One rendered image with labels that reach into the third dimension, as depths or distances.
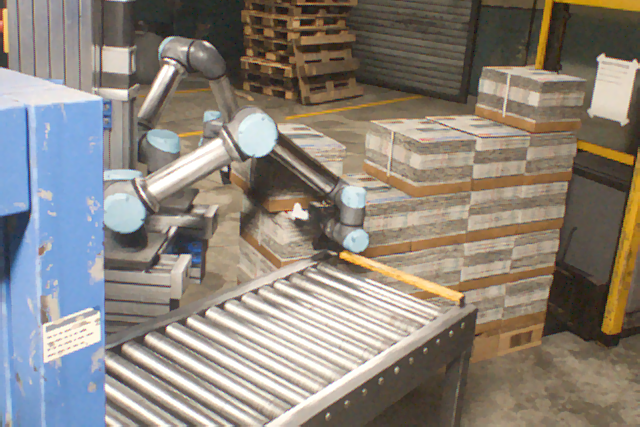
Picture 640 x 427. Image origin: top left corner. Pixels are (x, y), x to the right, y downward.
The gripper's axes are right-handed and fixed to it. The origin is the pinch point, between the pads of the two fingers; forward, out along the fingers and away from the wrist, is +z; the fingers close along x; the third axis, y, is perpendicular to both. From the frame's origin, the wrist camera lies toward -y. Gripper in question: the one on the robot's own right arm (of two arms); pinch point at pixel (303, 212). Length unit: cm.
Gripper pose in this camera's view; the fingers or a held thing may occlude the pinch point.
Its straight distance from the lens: 253.1
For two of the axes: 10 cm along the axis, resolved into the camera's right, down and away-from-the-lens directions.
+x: -8.4, 0.8, -5.3
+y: 0.9, -9.5, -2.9
